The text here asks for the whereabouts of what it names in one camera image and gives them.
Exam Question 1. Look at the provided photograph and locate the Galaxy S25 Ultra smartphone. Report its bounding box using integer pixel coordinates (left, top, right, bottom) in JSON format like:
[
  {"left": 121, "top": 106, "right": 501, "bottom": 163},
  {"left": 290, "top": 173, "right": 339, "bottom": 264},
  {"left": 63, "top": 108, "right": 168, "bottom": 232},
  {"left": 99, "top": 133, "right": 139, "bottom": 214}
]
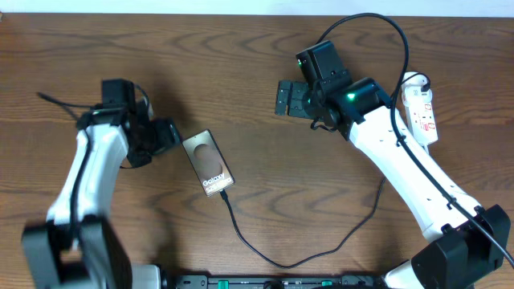
[{"left": 182, "top": 129, "right": 235, "bottom": 197}]

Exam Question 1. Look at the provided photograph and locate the black charger cable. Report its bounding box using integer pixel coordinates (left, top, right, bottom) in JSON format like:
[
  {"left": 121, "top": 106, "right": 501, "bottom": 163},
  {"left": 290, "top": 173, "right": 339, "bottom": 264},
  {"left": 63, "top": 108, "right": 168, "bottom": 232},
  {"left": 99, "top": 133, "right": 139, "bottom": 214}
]
[{"left": 218, "top": 71, "right": 432, "bottom": 270}]

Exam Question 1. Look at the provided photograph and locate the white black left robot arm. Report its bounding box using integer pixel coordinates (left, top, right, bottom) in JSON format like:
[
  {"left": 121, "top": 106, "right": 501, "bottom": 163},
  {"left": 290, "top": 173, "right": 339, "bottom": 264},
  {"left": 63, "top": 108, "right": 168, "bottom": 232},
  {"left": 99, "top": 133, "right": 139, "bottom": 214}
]
[{"left": 22, "top": 79, "right": 182, "bottom": 289}]

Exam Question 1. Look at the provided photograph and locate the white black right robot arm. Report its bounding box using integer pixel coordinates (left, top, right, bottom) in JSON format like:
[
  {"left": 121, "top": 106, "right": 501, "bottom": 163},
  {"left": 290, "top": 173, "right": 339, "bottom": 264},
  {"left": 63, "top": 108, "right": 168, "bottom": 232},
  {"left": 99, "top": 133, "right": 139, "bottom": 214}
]
[{"left": 275, "top": 41, "right": 511, "bottom": 288}]

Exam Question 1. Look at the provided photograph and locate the white power strip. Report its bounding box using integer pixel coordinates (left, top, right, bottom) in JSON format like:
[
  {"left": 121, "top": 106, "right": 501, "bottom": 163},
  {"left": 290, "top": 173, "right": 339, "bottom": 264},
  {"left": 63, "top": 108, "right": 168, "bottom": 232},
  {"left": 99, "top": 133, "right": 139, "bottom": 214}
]
[{"left": 401, "top": 71, "right": 439, "bottom": 149}]

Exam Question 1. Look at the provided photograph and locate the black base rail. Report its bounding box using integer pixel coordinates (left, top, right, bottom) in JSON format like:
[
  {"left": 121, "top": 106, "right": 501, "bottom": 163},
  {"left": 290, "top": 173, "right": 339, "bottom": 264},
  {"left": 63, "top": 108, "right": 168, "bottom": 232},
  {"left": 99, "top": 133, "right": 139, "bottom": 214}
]
[{"left": 161, "top": 275, "right": 388, "bottom": 289}]

